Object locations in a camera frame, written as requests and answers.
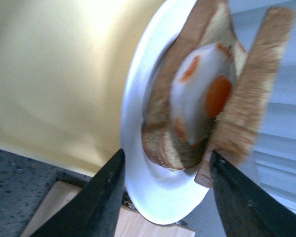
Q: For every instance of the fried egg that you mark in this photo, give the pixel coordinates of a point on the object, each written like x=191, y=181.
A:
x=199, y=91

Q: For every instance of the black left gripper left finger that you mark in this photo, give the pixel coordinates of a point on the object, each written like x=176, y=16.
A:
x=94, y=211

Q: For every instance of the wooden cutting board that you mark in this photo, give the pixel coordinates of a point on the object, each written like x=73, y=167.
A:
x=130, y=223

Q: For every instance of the white round plate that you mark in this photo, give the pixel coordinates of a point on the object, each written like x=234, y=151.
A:
x=160, y=195

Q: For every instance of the yellow bear tray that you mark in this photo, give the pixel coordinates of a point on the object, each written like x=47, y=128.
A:
x=63, y=67

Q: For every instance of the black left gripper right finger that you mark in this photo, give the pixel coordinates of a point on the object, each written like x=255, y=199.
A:
x=245, y=209

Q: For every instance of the bread slice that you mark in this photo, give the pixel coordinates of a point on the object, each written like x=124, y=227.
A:
x=208, y=22
x=236, y=131

